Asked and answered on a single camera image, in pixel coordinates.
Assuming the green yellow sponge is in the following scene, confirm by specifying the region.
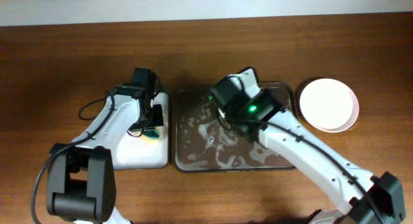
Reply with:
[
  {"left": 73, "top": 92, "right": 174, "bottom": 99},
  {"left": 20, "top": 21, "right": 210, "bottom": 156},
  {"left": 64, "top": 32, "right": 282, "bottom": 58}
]
[{"left": 141, "top": 128, "right": 161, "bottom": 143}]

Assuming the cream plate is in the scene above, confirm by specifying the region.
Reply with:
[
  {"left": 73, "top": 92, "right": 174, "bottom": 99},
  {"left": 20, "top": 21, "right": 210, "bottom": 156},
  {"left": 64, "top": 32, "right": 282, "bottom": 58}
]
[{"left": 299, "top": 77, "right": 355, "bottom": 130}]

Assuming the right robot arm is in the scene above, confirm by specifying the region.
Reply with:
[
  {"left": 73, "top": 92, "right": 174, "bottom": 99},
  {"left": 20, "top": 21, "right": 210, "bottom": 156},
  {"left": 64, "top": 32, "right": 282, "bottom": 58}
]
[{"left": 208, "top": 66, "right": 406, "bottom": 224}]

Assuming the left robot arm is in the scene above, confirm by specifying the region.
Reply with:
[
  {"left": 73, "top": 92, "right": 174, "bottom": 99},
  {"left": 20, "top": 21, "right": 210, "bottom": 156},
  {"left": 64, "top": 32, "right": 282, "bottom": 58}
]
[{"left": 41, "top": 68, "right": 164, "bottom": 223}]

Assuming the small black tray white liner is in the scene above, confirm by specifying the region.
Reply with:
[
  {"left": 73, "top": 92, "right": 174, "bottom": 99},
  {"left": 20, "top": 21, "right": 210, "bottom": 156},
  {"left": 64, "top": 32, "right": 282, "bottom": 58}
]
[{"left": 112, "top": 91, "right": 170, "bottom": 170}]

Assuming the large brown tray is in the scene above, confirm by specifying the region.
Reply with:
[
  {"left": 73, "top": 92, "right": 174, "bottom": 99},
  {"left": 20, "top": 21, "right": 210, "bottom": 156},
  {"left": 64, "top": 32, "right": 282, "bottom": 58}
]
[{"left": 172, "top": 85, "right": 295, "bottom": 173}]

